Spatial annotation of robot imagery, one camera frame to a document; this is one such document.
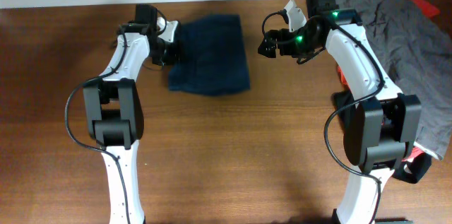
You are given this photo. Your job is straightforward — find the navy blue shorts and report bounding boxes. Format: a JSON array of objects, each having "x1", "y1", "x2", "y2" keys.
[{"x1": 168, "y1": 14, "x2": 251, "y2": 96}]

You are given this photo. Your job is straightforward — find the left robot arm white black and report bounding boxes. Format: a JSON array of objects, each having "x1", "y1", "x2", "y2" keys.
[{"x1": 83, "y1": 4, "x2": 180, "y2": 224}]

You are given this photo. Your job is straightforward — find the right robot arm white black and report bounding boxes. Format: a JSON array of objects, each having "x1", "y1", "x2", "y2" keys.
[{"x1": 258, "y1": 0, "x2": 422, "y2": 223}]

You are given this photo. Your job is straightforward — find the grey shorts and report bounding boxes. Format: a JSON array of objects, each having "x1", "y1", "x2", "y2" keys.
[{"x1": 333, "y1": 0, "x2": 452, "y2": 161}]

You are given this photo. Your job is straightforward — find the red and black garment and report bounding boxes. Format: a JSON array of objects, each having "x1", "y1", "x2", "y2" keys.
[{"x1": 332, "y1": 0, "x2": 442, "y2": 184}]

